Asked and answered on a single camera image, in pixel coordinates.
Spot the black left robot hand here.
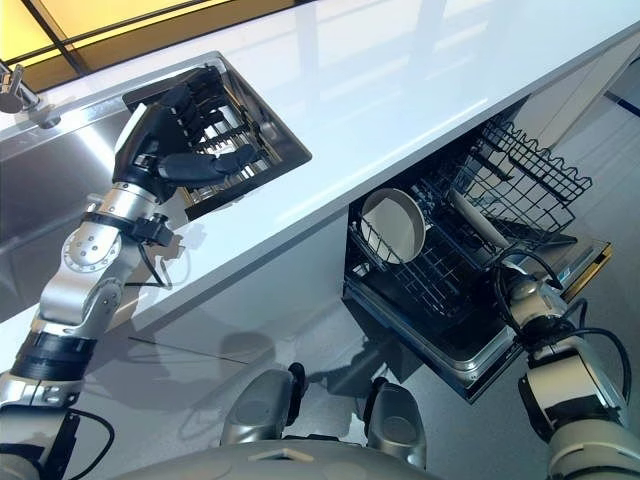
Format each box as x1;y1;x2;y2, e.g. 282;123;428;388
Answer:
111;66;257;202

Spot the open black dishwasher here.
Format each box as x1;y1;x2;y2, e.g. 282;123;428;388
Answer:
341;102;614;402

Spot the stainless steel large sink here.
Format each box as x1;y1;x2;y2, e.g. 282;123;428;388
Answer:
0;102;151;314

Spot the square steel sink basin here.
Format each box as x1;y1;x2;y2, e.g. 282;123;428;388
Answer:
121;49;314;222

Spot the chrome sink faucet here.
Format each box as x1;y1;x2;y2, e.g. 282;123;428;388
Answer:
0;59;62;129

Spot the white counter cabinet front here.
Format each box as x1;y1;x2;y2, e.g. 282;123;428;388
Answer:
127;204;351;371

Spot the round white bowl dark rim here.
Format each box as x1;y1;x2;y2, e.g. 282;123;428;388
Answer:
359;187;429;266

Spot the silver left robot leg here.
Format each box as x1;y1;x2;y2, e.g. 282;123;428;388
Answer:
219;361;307;447

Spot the silver robot leg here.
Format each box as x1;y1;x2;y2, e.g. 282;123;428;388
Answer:
366;377;429;471
219;361;307;447

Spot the white flat plate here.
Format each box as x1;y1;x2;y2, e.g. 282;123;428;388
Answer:
451;189;512;249

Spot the silver robot torso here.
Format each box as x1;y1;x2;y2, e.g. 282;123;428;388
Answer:
99;439;451;480

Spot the silver right robot leg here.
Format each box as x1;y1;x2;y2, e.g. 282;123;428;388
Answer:
366;377;429;471

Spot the wire rack in basin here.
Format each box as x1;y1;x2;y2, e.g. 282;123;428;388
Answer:
184;94;274;201

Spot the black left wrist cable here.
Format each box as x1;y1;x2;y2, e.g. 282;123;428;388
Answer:
133;219;175;292

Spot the black wire low dishwasher rack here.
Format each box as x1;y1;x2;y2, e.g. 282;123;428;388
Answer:
348;184;512;324

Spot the black wire raised dishwasher rack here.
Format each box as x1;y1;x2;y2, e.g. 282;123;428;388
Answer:
448;117;594;242

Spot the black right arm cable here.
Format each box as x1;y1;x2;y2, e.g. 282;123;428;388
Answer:
563;298;634;402

